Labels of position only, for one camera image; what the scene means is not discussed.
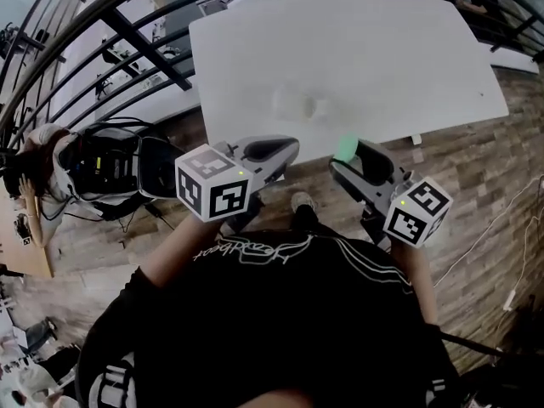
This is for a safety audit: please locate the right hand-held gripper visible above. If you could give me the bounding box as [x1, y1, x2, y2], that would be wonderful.
[328, 139, 454, 249]

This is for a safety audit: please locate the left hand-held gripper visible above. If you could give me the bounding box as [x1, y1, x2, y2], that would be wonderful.
[174, 135, 301, 238]

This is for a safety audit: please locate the green round object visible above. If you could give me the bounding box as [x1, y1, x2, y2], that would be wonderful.
[333, 133, 360, 164]

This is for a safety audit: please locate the person's left forearm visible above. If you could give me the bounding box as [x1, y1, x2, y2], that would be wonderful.
[142, 214, 223, 289]

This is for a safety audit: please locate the person's right forearm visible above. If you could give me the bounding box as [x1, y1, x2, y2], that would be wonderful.
[389, 240, 439, 326]

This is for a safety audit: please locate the person's grey shoe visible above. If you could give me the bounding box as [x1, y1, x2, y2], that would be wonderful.
[290, 191, 320, 214]

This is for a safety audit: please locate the person's black trouser leg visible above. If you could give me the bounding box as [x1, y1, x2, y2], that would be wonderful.
[292, 206, 326, 237]

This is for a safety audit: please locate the white table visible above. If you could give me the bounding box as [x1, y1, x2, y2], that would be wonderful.
[188, 0, 510, 166]

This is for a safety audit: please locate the person's black shirt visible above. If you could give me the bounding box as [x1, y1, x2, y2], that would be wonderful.
[75, 223, 467, 408]

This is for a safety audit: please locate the open black equipment case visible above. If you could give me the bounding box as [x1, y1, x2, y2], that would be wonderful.
[59, 116, 190, 223]

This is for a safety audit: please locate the black metal railing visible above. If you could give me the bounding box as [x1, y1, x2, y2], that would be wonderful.
[0, 0, 544, 152]

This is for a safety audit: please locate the person's head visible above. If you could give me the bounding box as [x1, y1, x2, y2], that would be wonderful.
[235, 388, 328, 408]

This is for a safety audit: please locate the wooden desk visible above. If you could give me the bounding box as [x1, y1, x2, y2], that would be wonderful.
[0, 183, 56, 279]

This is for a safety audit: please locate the black power cable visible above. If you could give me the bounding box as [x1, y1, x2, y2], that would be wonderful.
[121, 201, 175, 246]

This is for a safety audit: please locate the thick black cable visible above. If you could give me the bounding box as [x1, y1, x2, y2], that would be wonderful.
[440, 331, 507, 356]

